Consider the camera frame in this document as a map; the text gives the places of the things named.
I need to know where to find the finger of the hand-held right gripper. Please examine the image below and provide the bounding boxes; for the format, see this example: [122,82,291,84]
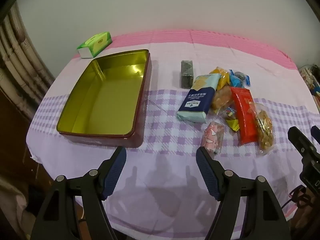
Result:
[311,126,320,145]
[288,126,319,157]

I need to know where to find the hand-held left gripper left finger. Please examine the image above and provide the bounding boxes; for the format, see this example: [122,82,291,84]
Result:
[30,145,127,240]

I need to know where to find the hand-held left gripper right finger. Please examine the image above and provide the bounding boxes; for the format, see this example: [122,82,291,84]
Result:
[196,147,292,240]

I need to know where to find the clear bag of golden cookies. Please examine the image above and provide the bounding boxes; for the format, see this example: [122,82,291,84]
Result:
[254,102,274,156]

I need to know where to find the pink printed snack packet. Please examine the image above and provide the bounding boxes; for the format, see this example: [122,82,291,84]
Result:
[201,121,225,155]

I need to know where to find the red snack packet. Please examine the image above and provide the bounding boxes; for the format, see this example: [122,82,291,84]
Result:
[230,87,258,145]

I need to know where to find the light blue cracker packet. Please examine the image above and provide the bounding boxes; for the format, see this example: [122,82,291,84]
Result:
[177,74,220,123]

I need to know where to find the gold tin box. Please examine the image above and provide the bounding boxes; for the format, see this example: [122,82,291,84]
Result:
[56,49,151,148]

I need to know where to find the clear packet of orange crisps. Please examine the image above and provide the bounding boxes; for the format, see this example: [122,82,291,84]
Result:
[211,86,234,111]

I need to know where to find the blue cookie packet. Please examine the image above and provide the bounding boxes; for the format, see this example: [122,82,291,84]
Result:
[229,69,245,88]
[235,70,251,86]

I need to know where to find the yellow snack packet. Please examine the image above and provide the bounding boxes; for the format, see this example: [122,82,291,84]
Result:
[209,66,232,90]

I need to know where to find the dark seaweed packet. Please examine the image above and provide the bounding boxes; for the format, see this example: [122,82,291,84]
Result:
[180,60,195,89]

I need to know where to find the pink and purple checked tablecloth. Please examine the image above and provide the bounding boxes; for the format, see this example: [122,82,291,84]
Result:
[26,29,320,233]

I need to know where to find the floral patterned box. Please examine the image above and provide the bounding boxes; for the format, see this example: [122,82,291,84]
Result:
[299,66,316,88]

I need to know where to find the pale cloth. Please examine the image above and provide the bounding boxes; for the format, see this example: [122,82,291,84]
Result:
[0,176,35,240]

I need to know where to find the dark brown cabinet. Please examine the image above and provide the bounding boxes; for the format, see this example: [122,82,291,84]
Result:
[0,82,53,205]

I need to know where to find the green tissue pack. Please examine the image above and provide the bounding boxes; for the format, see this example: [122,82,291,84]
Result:
[76,31,112,59]

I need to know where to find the beige radiator pipes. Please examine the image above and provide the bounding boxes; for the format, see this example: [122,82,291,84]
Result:
[0,5,56,120]

